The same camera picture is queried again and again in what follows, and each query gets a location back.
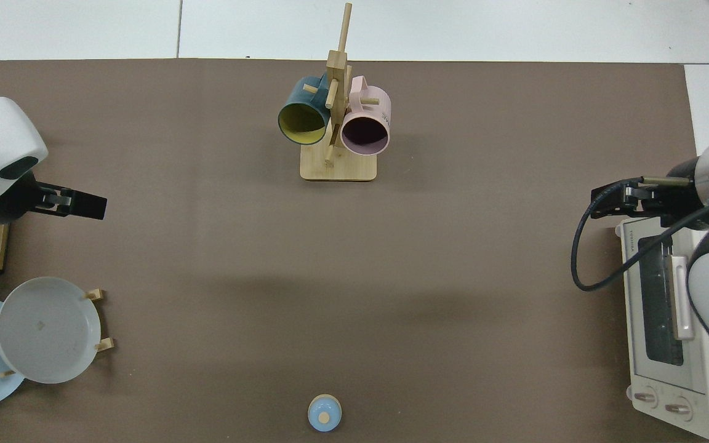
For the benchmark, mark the grey plate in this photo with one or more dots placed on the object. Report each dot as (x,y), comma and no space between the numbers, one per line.
(47,332)

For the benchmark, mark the wooden plate rack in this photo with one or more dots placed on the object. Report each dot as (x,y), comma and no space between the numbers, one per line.
(105,344)

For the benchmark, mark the pale toaster oven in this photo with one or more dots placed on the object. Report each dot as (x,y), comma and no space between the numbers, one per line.
(650,375)

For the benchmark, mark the dark blue cup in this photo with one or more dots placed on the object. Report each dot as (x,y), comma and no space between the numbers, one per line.
(299,101)

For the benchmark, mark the wooden cup stand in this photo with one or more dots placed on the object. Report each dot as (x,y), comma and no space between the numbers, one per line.
(345,167)

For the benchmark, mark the brown table cloth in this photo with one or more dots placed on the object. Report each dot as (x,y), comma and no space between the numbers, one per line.
(391,277)

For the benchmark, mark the pink cup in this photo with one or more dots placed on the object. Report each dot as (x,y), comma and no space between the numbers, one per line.
(367,117)

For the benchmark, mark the small blue round thing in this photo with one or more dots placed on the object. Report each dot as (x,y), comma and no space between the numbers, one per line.
(325,413)

